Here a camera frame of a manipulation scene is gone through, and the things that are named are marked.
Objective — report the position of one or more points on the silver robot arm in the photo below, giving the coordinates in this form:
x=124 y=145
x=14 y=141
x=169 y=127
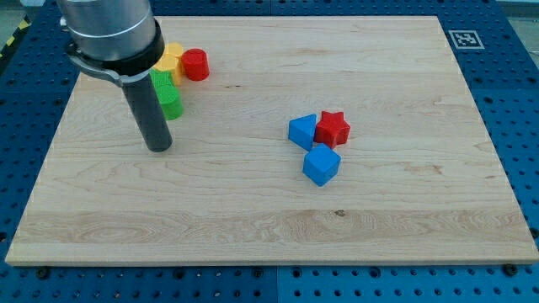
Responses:
x=119 y=41

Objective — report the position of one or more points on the yellow heart block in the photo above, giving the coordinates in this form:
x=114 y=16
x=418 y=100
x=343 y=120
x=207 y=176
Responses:
x=169 y=67

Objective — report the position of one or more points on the white fiducial marker tag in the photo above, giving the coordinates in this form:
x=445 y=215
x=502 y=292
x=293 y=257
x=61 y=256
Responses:
x=465 y=39

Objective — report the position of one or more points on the blue triangle block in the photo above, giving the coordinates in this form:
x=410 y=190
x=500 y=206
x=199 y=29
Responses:
x=302 y=131

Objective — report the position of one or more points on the wooden board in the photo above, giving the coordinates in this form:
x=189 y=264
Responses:
x=419 y=182

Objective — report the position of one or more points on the red star block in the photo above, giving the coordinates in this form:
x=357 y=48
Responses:
x=332 y=129

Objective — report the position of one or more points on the green cylinder block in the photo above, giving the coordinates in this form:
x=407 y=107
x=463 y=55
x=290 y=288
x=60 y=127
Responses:
x=170 y=101

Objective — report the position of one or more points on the yellow pentagon block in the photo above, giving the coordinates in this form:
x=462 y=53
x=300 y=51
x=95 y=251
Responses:
x=174 y=49

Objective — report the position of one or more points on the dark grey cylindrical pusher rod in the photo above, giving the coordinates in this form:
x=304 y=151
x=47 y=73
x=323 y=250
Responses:
x=142 y=99

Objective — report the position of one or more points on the blue cube block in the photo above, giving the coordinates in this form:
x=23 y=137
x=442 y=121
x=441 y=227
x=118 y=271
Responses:
x=321 y=164

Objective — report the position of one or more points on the red cylinder block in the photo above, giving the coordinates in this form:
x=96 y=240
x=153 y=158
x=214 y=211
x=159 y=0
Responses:
x=195 y=64

